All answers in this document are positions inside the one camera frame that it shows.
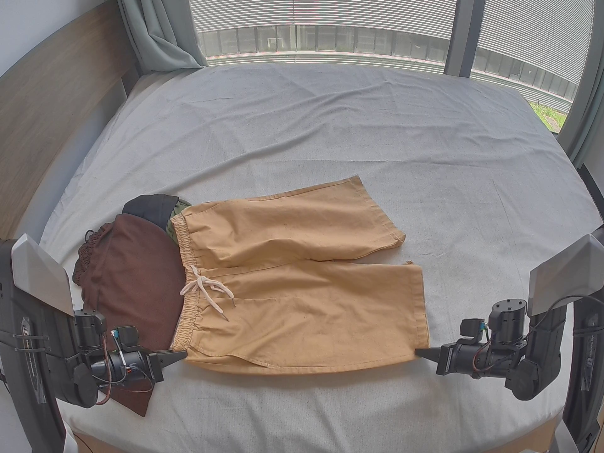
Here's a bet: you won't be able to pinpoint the brown garment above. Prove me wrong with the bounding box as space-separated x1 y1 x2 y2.
73 214 187 416

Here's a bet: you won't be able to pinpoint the tan shorts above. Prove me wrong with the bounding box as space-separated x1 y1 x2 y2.
170 174 431 376

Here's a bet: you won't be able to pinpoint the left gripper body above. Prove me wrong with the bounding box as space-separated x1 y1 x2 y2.
92 349 165 386

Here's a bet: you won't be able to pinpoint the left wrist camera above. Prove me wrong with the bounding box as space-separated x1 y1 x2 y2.
112 325 138 350

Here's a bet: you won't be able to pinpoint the window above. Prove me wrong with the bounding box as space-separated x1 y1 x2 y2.
182 0 604 133

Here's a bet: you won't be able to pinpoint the bed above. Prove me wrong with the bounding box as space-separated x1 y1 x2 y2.
0 0 604 453

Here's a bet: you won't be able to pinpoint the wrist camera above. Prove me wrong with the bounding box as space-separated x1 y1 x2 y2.
112 325 138 350
460 318 486 345

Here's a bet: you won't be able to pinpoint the grey-green curtain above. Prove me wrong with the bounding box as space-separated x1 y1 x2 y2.
112 0 208 75
559 12 604 169

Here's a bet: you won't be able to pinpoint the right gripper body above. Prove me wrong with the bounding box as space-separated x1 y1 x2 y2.
436 340 487 376

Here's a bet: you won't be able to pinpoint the black garment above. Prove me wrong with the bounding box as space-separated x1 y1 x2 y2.
122 194 180 230

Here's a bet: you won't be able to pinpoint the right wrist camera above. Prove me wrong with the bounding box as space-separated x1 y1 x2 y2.
460 318 486 345

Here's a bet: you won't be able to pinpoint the green garment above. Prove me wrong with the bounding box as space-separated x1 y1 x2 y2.
165 199 193 246

